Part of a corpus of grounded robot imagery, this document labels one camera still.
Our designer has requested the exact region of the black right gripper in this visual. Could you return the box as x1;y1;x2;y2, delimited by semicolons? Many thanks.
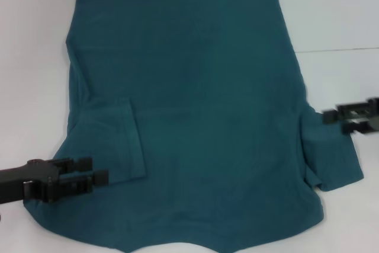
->
323;96;379;135

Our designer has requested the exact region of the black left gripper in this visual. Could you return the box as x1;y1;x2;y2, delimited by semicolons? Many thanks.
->
0;156;110;205

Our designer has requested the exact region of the teal blue shirt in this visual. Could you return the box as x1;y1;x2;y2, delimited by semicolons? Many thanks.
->
23;0;365;253

